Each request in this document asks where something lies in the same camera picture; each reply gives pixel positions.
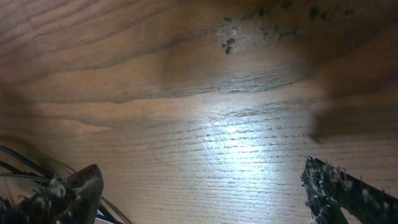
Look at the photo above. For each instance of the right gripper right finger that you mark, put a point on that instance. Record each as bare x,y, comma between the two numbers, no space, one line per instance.
330,189

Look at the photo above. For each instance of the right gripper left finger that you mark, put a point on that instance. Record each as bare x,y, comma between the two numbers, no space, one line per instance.
75,199

